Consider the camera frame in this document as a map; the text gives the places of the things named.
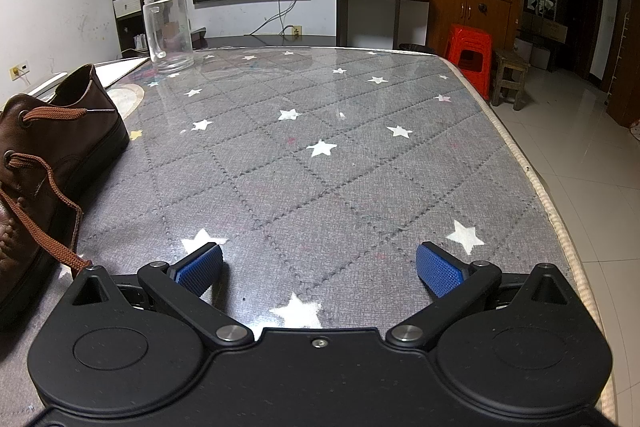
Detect black television cable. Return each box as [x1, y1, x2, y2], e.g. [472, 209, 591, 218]
[250, 0, 297, 35]

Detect grey star-print table mat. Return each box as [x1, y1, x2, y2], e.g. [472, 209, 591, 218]
[0, 46, 616, 427]

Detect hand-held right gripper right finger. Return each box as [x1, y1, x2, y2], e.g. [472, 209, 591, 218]
[385, 241, 572, 350]

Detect brown leather shoe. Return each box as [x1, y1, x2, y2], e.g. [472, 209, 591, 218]
[0, 63, 130, 333]

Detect dark wooden door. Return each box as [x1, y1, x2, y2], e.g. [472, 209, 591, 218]
[560, 0, 607, 82]

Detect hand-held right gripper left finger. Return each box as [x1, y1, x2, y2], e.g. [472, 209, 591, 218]
[70, 243, 255, 349]

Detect white storage bins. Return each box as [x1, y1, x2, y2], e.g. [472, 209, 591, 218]
[514, 38, 551, 70]

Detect small wooden stool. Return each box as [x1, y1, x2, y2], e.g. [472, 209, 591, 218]
[491, 48, 531, 110]

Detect red plastic stool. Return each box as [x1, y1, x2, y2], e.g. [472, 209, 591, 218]
[445, 23, 493, 88]

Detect white notebook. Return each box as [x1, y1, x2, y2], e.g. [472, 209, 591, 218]
[94, 57, 149, 86]

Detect clear glass jar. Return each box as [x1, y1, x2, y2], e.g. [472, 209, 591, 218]
[142, 0, 195, 74]

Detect long white bar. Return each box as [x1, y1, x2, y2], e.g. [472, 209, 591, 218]
[27, 71, 68, 100]

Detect brown shoelace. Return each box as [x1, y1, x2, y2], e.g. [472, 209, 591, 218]
[2, 106, 93, 280]

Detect cardboard box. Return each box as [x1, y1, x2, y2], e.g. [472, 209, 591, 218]
[539, 21, 568, 44]

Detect round built-in cooker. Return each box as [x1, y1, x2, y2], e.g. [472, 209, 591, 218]
[107, 83, 146, 114]

